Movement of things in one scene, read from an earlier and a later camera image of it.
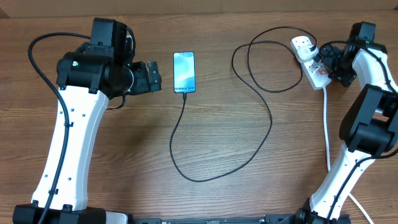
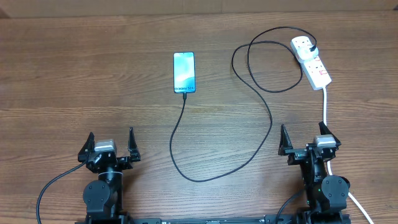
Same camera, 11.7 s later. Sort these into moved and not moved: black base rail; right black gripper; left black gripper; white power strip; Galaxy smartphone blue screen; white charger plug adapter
Moved: right black gripper; left black gripper
Not moved: black base rail; white power strip; white charger plug adapter; Galaxy smartphone blue screen
